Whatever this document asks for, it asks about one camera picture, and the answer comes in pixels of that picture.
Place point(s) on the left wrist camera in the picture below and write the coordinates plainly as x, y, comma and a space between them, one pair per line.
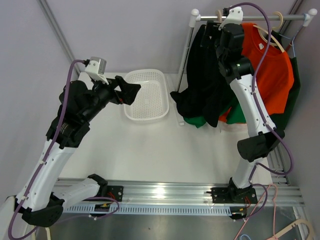
96, 69

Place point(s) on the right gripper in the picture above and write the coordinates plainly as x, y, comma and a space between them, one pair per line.
211, 30

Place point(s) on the black t shirt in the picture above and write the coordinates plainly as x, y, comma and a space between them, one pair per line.
207, 93

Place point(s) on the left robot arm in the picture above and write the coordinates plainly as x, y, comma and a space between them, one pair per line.
38, 203

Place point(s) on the orange t shirt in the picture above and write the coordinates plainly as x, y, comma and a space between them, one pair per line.
275, 76

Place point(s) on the blue wire hanger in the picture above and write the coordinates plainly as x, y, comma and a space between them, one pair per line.
291, 43

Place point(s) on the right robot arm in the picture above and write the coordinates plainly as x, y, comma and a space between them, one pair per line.
263, 136

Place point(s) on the metal clothes rack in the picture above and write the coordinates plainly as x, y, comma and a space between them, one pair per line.
195, 17

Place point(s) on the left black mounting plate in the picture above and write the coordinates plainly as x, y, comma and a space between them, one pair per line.
112, 191

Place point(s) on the slotted cable duct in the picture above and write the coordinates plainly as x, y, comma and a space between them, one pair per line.
139, 209

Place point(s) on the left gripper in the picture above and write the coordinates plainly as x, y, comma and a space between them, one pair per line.
128, 91

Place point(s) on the black mounting plate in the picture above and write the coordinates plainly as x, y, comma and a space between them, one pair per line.
112, 191
220, 195

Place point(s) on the dark green t shirt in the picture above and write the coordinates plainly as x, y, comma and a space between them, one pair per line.
281, 120

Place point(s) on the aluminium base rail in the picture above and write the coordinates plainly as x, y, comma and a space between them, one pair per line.
191, 194

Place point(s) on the beige wooden hanger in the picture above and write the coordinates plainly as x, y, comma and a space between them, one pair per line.
219, 16

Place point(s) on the beige hanger of orange shirt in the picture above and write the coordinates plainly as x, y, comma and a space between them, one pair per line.
273, 40

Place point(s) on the white perforated plastic basket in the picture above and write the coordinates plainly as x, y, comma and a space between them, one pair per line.
152, 101

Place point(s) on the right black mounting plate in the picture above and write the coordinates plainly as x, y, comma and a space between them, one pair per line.
220, 195

